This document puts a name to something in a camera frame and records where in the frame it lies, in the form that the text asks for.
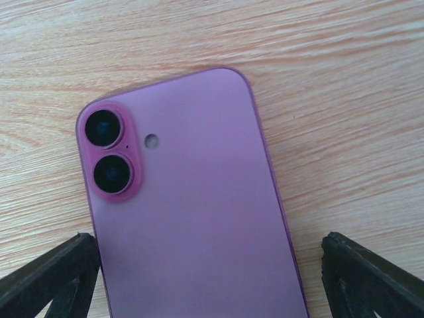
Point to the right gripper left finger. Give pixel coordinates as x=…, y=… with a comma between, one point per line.
x=62, y=279

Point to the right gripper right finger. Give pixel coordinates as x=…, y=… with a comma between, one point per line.
x=360, y=283

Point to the purple phone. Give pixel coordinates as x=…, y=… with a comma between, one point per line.
x=184, y=202

